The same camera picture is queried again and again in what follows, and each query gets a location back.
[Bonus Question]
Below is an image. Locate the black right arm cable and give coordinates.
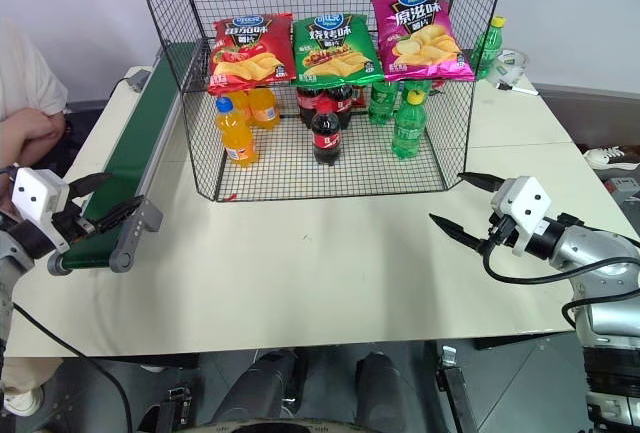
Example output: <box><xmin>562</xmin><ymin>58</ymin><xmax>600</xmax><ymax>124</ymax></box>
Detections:
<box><xmin>481</xmin><ymin>245</ymin><xmax>640</xmax><ymax>334</ymax></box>

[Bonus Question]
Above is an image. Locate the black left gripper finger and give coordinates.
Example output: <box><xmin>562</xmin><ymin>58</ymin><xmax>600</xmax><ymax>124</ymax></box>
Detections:
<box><xmin>91</xmin><ymin>195</ymin><xmax>146</xmax><ymax>234</ymax></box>
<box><xmin>67</xmin><ymin>172</ymin><xmax>115</xmax><ymax>200</ymax></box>

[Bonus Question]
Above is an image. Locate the green conveyor belt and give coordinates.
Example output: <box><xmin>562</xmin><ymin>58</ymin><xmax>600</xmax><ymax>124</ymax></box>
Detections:
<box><xmin>46</xmin><ymin>42</ymin><xmax>202</xmax><ymax>275</ymax></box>

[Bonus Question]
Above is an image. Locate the grey box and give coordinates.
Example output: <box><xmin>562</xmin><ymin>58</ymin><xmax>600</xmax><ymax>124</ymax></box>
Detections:
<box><xmin>601</xmin><ymin>174</ymin><xmax>640</xmax><ymax>205</ymax></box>

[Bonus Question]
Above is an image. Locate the clear plastic tape roll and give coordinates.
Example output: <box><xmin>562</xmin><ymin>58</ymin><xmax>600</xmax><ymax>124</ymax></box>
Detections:
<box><xmin>486</xmin><ymin>48</ymin><xmax>529</xmax><ymax>89</ymax></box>

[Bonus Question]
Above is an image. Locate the dark rounded robot leg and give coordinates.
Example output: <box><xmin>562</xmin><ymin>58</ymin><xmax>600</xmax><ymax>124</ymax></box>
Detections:
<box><xmin>217</xmin><ymin>349</ymin><xmax>307</xmax><ymax>429</ymax></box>
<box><xmin>353</xmin><ymin>351</ymin><xmax>407</xmax><ymax>428</ymax></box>

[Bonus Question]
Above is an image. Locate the cola bottle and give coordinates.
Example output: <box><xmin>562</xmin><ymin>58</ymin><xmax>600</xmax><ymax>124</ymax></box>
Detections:
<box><xmin>325</xmin><ymin>83</ymin><xmax>355</xmax><ymax>131</ymax></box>
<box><xmin>295</xmin><ymin>84</ymin><xmax>329</xmax><ymax>129</ymax></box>
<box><xmin>310</xmin><ymin>98</ymin><xmax>346</xmax><ymax>167</ymax></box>

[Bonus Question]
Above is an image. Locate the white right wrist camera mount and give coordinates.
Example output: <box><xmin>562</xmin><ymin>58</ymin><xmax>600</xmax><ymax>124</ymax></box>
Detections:
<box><xmin>490</xmin><ymin>175</ymin><xmax>552</xmax><ymax>257</ymax></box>

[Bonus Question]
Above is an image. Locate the black wire mesh shelf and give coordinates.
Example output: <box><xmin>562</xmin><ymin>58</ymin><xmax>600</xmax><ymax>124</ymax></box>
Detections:
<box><xmin>131</xmin><ymin>0</ymin><xmax>512</xmax><ymax>203</ymax></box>

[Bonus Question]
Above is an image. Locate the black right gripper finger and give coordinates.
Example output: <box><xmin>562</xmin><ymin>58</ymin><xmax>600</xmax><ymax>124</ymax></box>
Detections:
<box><xmin>428</xmin><ymin>212</ymin><xmax>489</xmax><ymax>254</ymax></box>
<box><xmin>456</xmin><ymin>171</ymin><xmax>504</xmax><ymax>194</ymax></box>

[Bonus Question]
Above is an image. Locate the magenta potato chips bag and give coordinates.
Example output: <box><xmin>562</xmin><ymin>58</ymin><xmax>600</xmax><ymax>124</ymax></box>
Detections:
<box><xmin>370</xmin><ymin>0</ymin><xmax>476</xmax><ymax>82</ymax></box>

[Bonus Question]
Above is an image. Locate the white marker pen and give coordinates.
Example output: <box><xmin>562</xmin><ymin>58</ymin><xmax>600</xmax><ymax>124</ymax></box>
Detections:
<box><xmin>496</xmin><ymin>81</ymin><xmax>541</xmax><ymax>97</ymax></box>

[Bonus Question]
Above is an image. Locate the orange soda bottle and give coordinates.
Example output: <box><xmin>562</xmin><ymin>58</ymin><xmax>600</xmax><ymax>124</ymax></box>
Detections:
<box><xmin>214</xmin><ymin>96</ymin><xmax>259</xmax><ymax>169</ymax></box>
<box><xmin>227</xmin><ymin>89</ymin><xmax>252</xmax><ymax>122</ymax></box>
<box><xmin>248</xmin><ymin>85</ymin><xmax>282</xmax><ymax>133</ymax></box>

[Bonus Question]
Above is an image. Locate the white sneaker with dark sole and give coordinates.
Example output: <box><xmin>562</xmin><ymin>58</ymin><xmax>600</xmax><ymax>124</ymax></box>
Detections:
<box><xmin>583</xmin><ymin>145</ymin><xmax>640</xmax><ymax>170</ymax></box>

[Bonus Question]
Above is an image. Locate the red potato chips bag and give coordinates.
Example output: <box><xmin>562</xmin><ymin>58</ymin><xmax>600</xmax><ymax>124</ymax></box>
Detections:
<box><xmin>206</xmin><ymin>12</ymin><xmax>296</xmax><ymax>98</ymax></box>

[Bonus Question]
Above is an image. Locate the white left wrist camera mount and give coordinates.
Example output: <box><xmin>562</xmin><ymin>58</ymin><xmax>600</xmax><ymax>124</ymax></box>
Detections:
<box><xmin>10</xmin><ymin>166</ymin><xmax>72</xmax><ymax>227</ymax></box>

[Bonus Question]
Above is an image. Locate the green potato chips bag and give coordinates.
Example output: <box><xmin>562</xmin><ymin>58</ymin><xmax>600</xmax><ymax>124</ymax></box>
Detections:
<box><xmin>291</xmin><ymin>12</ymin><xmax>386</xmax><ymax>87</ymax></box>

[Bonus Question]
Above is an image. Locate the cream shoe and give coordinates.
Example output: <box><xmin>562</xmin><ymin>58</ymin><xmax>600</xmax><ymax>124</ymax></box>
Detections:
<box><xmin>1</xmin><ymin>386</ymin><xmax>45</xmax><ymax>418</ymax></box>

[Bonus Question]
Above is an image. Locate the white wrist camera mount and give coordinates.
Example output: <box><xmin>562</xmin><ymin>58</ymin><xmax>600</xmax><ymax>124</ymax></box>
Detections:
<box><xmin>10</xmin><ymin>166</ymin><xmax>72</xmax><ymax>227</ymax></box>
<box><xmin>490</xmin><ymin>175</ymin><xmax>552</xmax><ymax>257</ymax></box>

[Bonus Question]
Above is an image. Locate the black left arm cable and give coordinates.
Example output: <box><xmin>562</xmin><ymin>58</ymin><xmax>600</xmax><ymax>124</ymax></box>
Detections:
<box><xmin>8</xmin><ymin>301</ymin><xmax>135</xmax><ymax>433</ymax></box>

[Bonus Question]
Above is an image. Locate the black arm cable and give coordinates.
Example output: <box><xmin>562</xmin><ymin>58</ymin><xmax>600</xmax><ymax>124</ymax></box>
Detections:
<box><xmin>481</xmin><ymin>245</ymin><xmax>640</xmax><ymax>334</ymax></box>
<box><xmin>8</xmin><ymin>301</ymin><xmax>135</xmax><ymax>433</ymax></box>

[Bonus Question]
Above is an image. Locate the black table frame bracket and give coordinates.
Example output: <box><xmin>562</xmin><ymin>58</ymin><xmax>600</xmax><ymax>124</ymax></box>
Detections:
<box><xmin>435</xmin><ymin>344</ymin><xmax>479</xmax><ymax>433</ymax></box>

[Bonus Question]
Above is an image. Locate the person in white shirt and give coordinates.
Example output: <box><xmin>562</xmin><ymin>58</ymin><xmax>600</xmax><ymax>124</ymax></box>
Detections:
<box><xmin>0</xmin><ymin>16</ymin><xmax>70</xmax><ymax>174</ymax></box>

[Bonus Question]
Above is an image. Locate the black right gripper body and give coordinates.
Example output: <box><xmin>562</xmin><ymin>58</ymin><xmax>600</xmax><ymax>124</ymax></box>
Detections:
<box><xmin>476</xmin><ymin>211</ymin><xmax>517</xmax><ymax>255</ymax></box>

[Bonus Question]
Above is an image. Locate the green soda bottle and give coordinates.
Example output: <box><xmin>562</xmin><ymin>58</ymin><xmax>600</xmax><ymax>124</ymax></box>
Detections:
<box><xmin>390</xmin><ymin>89</ymin><xmax>432</xmax><ymax>161</ymax></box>
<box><xmin>469</xmin><ymin>15</ymin><xmax>508</xmax><ymax>80</ymax></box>
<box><xmin>399</xmin><ymin>78</ymin><xmax>432</xmax><ymax>100</ymax></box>
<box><xmin>367</xmin><ymin>79</ymin><xmax>401</xmax><ymax>127</ymax></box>

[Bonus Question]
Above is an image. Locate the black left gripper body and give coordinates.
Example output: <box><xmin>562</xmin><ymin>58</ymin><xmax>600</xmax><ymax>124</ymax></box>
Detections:
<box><xmin>48</xmin><ymin>201</ymin><xmax>97</xmax><ymax>250</ymax></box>

